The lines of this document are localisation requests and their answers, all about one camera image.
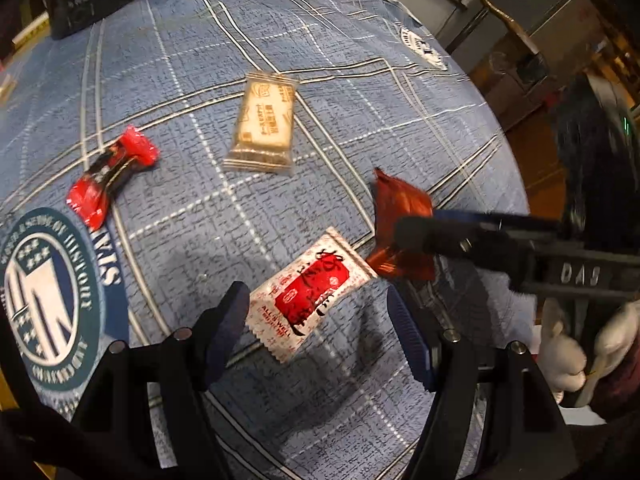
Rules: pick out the blue plaid tablecloth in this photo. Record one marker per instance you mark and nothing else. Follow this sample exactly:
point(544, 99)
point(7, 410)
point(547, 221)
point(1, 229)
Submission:
point(200, 210)

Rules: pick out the wooden chair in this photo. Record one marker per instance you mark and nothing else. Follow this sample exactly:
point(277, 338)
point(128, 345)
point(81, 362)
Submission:
point(505, 20)

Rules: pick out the black box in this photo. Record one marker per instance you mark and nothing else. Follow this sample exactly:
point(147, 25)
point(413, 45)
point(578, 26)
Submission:
point(85, 5)

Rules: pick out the white red snack packet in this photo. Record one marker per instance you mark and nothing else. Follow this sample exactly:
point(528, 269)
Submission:
point(305, 295)

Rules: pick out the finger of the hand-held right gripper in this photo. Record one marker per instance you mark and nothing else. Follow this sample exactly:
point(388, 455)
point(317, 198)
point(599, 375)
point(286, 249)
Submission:
point(450, 240)
point(500, 221)

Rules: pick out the red brown snack packet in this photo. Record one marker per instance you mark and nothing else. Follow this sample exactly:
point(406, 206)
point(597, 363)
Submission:
point(400, 200)

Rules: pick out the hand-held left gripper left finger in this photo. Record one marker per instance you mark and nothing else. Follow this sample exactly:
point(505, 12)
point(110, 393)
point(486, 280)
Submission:
point(225, 335)

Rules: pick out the person's right forearm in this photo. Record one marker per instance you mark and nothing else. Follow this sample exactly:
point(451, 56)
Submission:
point(625, 390)

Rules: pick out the small beige cracker packet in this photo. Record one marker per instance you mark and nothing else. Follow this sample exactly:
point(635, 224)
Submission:
point(265, 120)

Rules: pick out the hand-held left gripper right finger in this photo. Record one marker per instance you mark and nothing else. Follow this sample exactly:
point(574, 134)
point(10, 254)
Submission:
point(407, 340)

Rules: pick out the person's right hand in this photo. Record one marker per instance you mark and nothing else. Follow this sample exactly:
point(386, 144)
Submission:
point(565, 360)

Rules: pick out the red black snack packet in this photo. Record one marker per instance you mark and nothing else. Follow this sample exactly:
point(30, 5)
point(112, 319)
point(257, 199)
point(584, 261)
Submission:
point(107, 175)

